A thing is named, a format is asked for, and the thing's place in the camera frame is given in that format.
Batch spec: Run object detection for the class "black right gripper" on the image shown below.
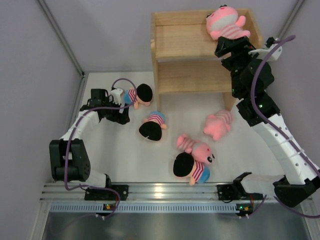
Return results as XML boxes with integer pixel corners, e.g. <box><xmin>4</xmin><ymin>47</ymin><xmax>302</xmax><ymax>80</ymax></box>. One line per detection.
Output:
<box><xmin>213</xmin><ymin>36</ymin><xmax>265</xmax><ymax>99</ymax></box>

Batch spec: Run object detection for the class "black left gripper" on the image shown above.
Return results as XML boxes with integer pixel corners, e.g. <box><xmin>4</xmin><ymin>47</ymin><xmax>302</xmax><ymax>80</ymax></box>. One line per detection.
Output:
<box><xmin>102</xmin><ymin>96</ymin><xmax>129</xmax><ymax>125</ymax></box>

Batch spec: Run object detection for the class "pink plush face down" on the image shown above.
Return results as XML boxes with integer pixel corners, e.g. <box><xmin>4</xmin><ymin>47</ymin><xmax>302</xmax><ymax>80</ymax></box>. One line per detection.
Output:
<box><xmin>203</xmin><ymin>109</ymin><xmax>233</xmax><ymax>141</ymax></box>

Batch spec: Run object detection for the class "pink plush with heart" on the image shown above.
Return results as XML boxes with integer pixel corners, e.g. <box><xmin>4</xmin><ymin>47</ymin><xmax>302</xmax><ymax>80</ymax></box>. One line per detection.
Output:
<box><xmin>176</xmin><ymin>133</ymin><xmax>216</xmax><ymax>165</ymax></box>

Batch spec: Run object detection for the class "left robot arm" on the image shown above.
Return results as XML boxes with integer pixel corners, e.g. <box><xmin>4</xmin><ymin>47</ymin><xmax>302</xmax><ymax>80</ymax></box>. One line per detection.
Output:
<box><xmin>49</xmin><ymin>87</ymin><xmax>130</xmax><ymax>200</ymax></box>

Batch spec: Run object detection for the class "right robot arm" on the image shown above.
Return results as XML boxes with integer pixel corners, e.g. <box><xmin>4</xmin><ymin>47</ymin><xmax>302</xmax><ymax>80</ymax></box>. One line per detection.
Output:
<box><xmin>214</xmin><ymin>35</ymin><xmax>320</xmax><ymax>209</ymax></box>

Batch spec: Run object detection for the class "boy doll near shelf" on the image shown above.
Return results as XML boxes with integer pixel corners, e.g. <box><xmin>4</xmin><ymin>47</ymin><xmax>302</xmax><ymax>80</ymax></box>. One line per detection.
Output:
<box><xmin>123</xmin><ymin>83</ymin><xmax>153</xmax><ymax>110</ymax></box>

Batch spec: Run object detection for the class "wooden two-tier shelf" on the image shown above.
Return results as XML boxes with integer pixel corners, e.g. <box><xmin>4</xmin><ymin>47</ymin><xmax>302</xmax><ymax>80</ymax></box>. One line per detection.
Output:
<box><xmin>150</xmin><ymin>8</ymin><xmax>264</xmax><ymax>118</ymax></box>

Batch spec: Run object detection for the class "boy doll centre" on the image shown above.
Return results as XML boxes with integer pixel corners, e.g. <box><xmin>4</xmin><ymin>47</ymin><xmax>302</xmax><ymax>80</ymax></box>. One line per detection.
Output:
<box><xmin>138</xmin><ymin>111</ymin><xmax>168</xmax><ymax>142</ymax></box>

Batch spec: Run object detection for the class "boy doll front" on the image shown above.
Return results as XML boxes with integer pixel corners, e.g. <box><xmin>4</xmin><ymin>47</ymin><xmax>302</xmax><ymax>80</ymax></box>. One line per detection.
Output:
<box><xmin>173</xmin><ymin>152</ymin><xmax>211</xmax><ymax>186</ymax></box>

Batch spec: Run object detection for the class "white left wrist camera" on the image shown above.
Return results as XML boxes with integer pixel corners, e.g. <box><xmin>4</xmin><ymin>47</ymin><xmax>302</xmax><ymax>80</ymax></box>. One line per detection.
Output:
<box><xmin>110</xmin><ymin>88</ymin><xmax>125</xmax><ymax>105</ymax></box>

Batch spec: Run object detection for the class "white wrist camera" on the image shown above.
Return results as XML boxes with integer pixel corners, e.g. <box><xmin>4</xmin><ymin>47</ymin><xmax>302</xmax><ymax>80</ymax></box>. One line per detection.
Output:
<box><xmin>248</xmin><ymin>37</ymin><xmax>283</xmax><ymax>62</ymax></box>
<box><xmin>110</xmin><ymin>88</ymin><xmax>125</xmax><ymax>105</ymax></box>

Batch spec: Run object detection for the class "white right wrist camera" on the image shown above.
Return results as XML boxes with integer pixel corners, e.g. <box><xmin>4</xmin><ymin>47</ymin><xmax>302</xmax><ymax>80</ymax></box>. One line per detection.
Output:
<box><xmin>248</xmin><ymin>37</ymin><xmax>283</xmax><ymax>62</ymax></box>

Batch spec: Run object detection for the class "aluminium right frame post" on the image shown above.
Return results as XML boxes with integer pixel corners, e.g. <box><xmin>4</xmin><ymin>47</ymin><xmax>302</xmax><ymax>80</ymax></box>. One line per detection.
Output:
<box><xmin>276</xmin><ymin>0</ymin><xmax>306</xmax><ymax>39</ymax></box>

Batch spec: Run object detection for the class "aluminium frame post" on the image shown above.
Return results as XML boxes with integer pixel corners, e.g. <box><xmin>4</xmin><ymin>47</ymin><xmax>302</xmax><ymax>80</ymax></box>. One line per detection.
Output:
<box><xmin>276</xmin><ymin>0</ymin><xmax>306</xmax><ymax>39</ymax></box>
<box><xmin>35</xmin><ymin>0</ymin><xmax>85</xmax><ymax>77</ymax></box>

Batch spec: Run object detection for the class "aluminium left frame post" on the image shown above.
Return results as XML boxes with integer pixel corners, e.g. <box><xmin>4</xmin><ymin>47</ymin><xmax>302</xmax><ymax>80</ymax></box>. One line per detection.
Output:
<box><xmin>35</xmin><ymin>0</ymin><xmax>85</xmax><ymax>77</ymax></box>

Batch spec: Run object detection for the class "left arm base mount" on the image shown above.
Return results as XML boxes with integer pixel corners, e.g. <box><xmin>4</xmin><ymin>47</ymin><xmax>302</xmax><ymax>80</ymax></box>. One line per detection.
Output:
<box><xmin>84</xmin><ymin>184</ymin><xmax>129</xmax><ymax>201</ymax></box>

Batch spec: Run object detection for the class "aluminium front rail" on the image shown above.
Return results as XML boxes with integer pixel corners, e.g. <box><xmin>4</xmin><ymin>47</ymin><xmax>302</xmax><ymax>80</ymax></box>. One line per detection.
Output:
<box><xmin>39</xmin><ymin>181</ymin><xmax>313</xmax><ymax>202</ymax></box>

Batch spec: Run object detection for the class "grey slotted cable duct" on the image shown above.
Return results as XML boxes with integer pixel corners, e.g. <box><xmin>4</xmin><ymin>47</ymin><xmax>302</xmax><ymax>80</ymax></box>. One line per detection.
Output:
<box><xmin>50</xmin><ymin>202</ymin><xmax>243</xmax><ymax>214</ymax></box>

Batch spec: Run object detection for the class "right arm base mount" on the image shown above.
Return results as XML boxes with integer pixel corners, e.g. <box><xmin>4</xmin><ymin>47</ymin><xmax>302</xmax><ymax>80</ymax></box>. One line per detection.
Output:
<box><xmin>216</xmin><ymin>184</ymin><xmax>264</xmax><ymax>203</ymax></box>

